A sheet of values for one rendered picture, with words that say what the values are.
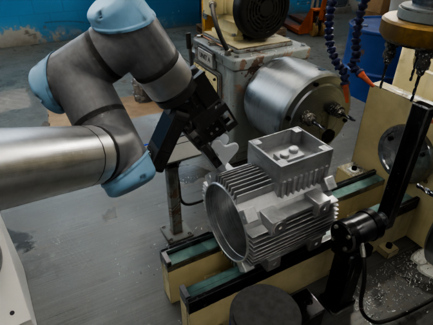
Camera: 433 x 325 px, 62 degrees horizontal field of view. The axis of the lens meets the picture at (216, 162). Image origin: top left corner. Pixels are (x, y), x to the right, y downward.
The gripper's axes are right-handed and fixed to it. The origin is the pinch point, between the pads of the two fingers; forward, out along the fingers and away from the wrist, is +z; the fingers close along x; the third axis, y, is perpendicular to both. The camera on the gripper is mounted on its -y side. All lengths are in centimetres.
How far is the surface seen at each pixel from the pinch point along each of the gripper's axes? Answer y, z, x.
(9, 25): -70, 53, 547
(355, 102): 72, 76, 55
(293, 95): 27.4, 12.1, 15.8
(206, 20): 34, 8, 71
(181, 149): -2.9, 1.5, 14.2
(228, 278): -12.0, 13.1, -11.0
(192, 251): -14.7, 11.5, -1.7
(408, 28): 41.4, -3.5, -7.4
